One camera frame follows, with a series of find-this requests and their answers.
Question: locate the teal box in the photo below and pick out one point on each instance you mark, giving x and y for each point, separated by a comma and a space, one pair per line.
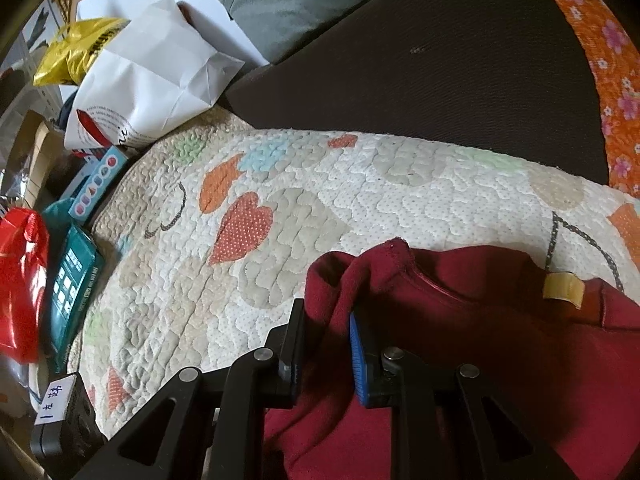
70, 280

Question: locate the quilted heart-print mat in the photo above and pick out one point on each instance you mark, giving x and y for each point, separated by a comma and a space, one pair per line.
350, 185

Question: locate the cardboard box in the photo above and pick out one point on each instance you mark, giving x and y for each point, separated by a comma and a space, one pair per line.
40, 160

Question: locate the dark brown sofa cushion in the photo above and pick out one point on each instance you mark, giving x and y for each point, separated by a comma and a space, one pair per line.
425, 60

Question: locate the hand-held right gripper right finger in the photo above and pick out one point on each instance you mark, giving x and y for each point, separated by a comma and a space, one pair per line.
362, 365

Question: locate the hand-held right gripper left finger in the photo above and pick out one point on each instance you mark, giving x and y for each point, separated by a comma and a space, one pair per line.
290, 345

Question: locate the red plastic bag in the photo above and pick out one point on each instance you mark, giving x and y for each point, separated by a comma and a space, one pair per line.
20, 280

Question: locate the maroon fleece garment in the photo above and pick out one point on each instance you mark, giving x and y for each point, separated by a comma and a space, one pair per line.
500, 360

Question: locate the white paper bag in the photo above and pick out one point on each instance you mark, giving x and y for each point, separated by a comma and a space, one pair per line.
150, 75

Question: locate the light blue dotted box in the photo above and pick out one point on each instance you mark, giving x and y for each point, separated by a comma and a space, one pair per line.
95, 190

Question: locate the yellow plastic bag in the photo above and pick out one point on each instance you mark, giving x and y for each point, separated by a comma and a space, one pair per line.
65, 57

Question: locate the orange floral cloth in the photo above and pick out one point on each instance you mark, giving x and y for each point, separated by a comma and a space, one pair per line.
615, 85

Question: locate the grey pillow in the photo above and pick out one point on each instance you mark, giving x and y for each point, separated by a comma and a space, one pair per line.
300, 5

